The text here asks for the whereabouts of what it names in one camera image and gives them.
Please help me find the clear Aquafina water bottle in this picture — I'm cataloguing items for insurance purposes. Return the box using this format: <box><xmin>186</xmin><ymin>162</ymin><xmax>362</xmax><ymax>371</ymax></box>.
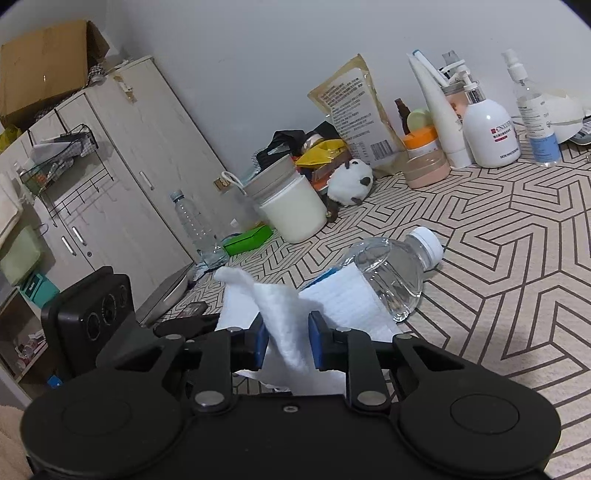
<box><xmin>305</xmin><ymin>226</ymin><xmax>444</xmax><ymax>323</ymax></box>

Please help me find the orange lid jar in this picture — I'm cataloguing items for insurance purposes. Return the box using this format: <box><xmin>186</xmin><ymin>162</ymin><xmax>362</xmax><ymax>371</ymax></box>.
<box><xmin>403</xmin><ymin>126</ymin><xmax>440</xmax><ymax>157</ymax></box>

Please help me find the black hair brush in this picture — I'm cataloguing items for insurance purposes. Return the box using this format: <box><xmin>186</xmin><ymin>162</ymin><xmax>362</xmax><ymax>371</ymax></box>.
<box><xmin>256</xmin><ymin>130</ymin><xmax>305</xmax><ymax>170</ymax></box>

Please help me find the yellow snack packet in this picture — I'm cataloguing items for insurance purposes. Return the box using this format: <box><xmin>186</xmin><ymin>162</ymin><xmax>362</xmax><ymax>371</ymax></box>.
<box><xmin>295</xmin><ymin>139</ymin><xmax>349</xmax><ymax>170</ymax></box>

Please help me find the white face mask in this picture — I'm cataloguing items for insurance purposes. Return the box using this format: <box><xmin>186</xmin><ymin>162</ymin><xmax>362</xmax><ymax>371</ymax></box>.
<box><xmin>543</xmin><ymin>90</ymin><xmax>585</xmax><ymax>144</ymax></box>

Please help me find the upright empty plastic bottle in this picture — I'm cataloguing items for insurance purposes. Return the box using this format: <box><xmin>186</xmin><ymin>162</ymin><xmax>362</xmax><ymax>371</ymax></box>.
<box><xmin>170</xmin><ymin>190</ymin><xmax>229</xmax><ymax>270</ymax></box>

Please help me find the clear spray bottle blue label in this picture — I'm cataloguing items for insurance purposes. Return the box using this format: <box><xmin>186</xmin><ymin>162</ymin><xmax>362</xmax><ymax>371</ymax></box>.
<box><xmin>502</xmin><ymin>49</ymin><xmax>561</xmax><ymax>166</ymax></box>

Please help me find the white cosmetic tube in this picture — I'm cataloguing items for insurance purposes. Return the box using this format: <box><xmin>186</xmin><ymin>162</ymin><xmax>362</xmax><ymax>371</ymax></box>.
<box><xmin>407</xmin><ymin>54</ymin><xmax>473</xmax><ymax>170</ymax></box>

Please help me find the smartphone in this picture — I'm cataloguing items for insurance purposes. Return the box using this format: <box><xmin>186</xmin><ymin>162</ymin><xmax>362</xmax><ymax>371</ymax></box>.
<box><xmin>175</xmin><ymin>301</ymin><xmax>208</xmax><ymax>319</ymax></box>

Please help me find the pink cup with toothbrushes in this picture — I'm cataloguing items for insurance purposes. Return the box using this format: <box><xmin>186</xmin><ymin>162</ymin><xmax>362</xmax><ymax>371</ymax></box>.
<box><xmin>440</xmin><ymin>50</ymin><xmax>471</xmax><ymax>121</ymax></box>

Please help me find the white wooden cabinet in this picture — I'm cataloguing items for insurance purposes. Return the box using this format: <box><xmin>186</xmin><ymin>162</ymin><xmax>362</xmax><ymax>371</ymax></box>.
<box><xmin>0</xmin><ymin>55</ymin><xmax>233</xmax><ymax>384</ymax></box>

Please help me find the silver laptop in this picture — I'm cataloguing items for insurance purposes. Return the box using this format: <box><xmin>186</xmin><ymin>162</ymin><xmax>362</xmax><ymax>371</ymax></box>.
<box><xmin>135</xmin><ymin>264</ymin><xmax>193</xmax><ymax>327</ymax></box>

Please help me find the green round compact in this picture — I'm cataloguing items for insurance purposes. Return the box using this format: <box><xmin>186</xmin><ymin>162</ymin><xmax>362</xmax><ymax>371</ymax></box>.
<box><xmin>407</xmin><ymin>109</ymin><xmax>434</xmax><ymax>132</ymax></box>

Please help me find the small panda plush toy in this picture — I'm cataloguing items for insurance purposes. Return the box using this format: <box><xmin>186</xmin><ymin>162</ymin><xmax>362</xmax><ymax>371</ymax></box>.
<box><xmin>325</xmin><ymin>159</ymin><xmax>374</xmax><ymax>223</ymax></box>

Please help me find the white cylindrical cup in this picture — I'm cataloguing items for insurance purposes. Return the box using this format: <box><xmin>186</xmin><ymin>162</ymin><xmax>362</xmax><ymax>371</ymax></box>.
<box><xmin>260</xmin><ymin>174</ymin><xmax>328</xmax><ymax>244</ymax></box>

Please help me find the kraft paper food pouch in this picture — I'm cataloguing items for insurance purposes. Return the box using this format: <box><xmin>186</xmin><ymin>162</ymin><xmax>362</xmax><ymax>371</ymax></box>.
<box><xmin>308</xmin><ymin>55</ymin><xmax>409</xmax><ymax>178</ymax></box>

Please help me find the beige collapsible cup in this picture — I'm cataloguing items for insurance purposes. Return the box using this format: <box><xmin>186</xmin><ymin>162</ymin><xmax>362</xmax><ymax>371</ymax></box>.
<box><xmin>245</xmin><ymin>154</ymin><xmax>298</xmax><ymax>203</ymax></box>

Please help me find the white pump lotion bottle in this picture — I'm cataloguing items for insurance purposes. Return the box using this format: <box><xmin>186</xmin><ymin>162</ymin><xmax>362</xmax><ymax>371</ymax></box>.
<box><xmin>461</xmin><ymin>64</ymin><xmax>522</xmax><ymax>169</ymax></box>

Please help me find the white paper towel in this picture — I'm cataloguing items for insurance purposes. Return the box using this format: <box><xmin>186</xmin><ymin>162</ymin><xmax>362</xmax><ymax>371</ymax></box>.
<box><xmin>214</xmin><ymin>264</ymin><xmax>401</xmax><ymax>395</ymax></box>

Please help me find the pink cosmetic jar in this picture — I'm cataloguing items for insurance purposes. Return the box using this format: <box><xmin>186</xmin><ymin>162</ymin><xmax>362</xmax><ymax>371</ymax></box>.
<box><xmin>402</xmin><ymin>150</ymin><xmax>451</xmax><ymax>189</ymax></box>

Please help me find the green small box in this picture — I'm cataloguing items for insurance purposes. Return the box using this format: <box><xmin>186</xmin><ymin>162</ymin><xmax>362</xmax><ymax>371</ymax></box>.
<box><xmin>223</xmin><ymin>225</ymin><xmax>273</xmax><ymax>256</ymax></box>

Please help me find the wire hanging rack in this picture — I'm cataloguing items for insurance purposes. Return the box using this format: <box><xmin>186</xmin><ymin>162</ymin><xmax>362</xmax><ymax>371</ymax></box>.
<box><xmin>18</xmin><ymin>123</ymin><xmax>116</xmax><ymax>222</ymax></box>

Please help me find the brown small dropper bottle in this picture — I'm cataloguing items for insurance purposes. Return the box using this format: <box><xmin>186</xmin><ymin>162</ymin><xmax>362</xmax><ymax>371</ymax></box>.
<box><xmin>394</xmin><ymin>98</ymin><xmax>411</xmax><ymax>135</ymax></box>

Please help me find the cardboard box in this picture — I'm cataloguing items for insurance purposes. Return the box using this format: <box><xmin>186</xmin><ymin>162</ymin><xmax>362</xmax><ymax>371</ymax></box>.
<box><xmin>1</xmin><ymin>20</ymin><xmax>109</xmax><ymax>129</ymax></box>

